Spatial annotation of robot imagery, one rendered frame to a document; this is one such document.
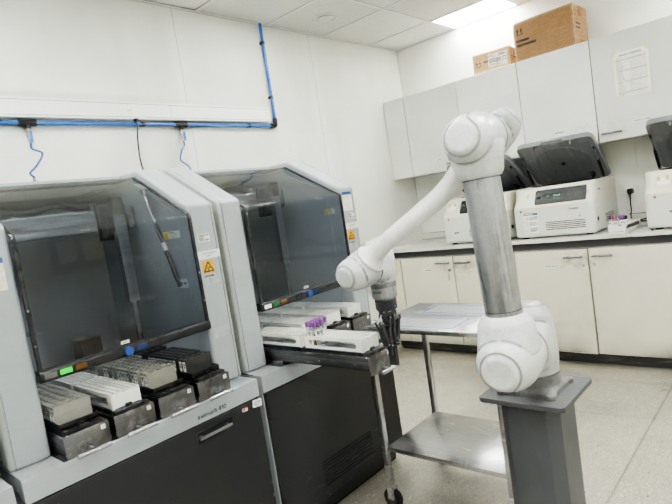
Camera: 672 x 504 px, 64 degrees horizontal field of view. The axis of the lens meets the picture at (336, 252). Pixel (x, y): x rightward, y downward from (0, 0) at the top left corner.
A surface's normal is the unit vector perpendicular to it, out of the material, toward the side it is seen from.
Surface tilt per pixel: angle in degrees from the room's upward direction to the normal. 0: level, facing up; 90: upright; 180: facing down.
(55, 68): 90
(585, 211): 90
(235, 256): 90
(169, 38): 90
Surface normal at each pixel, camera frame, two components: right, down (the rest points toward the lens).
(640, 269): -0.65, 0.16
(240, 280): 0.74, -0.06
